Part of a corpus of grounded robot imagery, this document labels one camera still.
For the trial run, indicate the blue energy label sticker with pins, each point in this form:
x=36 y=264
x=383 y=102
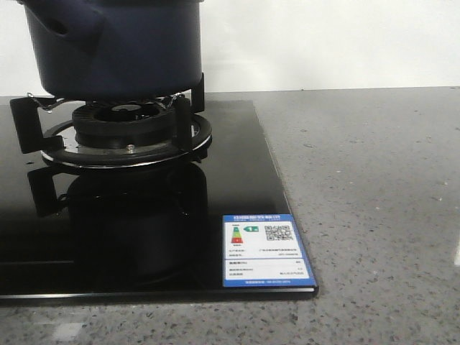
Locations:
x=264 y=251

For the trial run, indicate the right gas burner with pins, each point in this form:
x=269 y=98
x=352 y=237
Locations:
x=117 y=135

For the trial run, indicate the black glass gas stove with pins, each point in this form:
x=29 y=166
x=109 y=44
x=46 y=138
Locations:
x=148 y=233

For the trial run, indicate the black right pot support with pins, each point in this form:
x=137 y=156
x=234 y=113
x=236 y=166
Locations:
x=26 y=112

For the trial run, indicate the dark blue cooking pot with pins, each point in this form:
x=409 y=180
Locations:
x=115 y=50

